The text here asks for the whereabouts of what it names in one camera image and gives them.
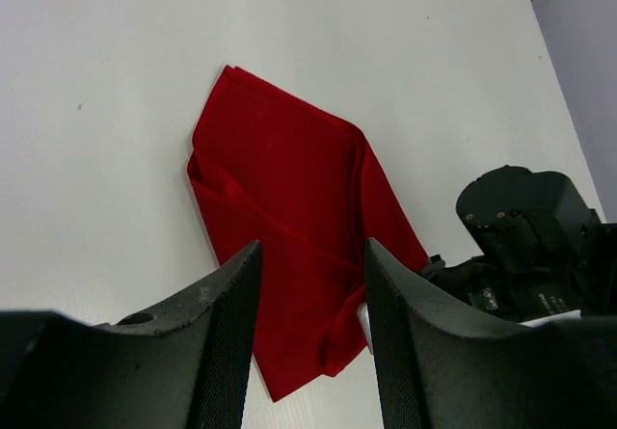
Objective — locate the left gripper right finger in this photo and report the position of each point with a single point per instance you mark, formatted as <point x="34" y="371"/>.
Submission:
<point x="441" y="363"/>

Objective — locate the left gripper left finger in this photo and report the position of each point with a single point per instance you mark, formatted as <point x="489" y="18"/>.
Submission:
<point x="181" y="363"/>

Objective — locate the red cloth napkin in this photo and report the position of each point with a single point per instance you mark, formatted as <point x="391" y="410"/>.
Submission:
<point x="307" y="185"/>

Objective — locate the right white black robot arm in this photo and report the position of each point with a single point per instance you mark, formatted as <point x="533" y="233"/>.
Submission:
<point x="544" y="251"/>

